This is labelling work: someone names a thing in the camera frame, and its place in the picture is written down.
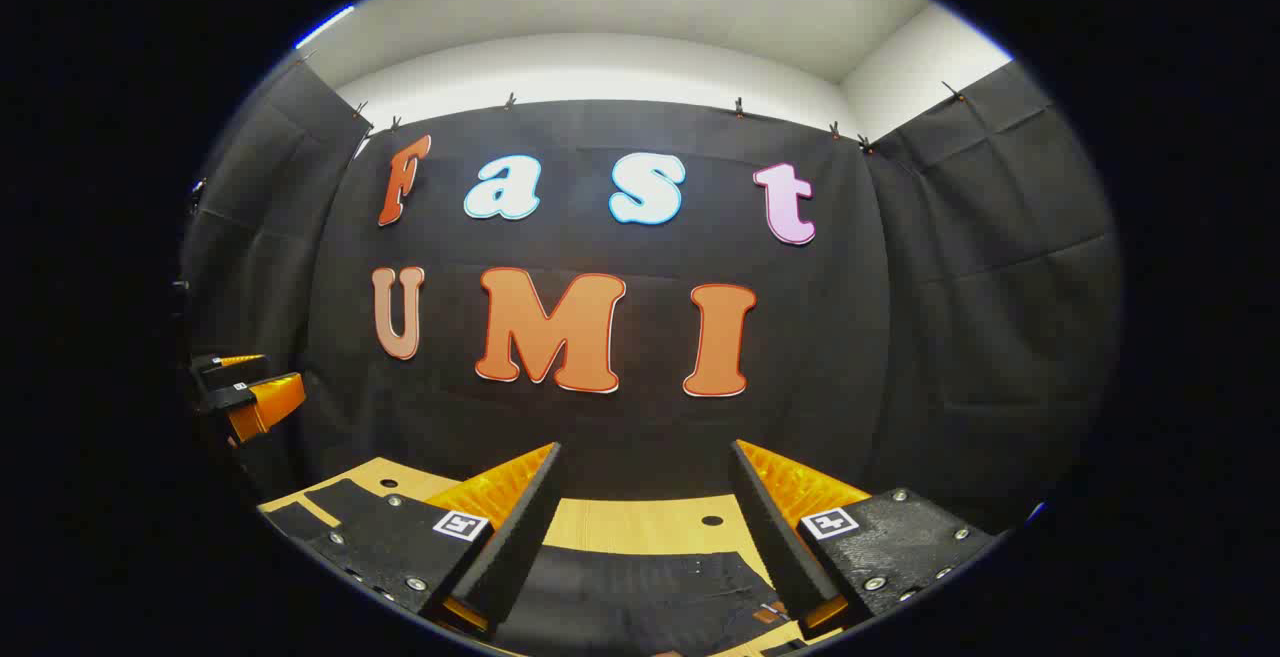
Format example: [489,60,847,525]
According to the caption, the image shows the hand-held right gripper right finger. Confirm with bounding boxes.
[731,439,1001,641]

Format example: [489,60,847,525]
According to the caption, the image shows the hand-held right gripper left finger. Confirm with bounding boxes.
[315,442,564,636]

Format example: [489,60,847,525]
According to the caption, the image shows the dark blue jeans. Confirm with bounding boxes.
[262,477,801,657]

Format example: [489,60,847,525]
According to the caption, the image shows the black backdrop cloth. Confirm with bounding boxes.
[178,57,1126,538]

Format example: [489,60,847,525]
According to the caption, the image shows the row of small backdrop clips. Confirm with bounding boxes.
[295,49,969,153]

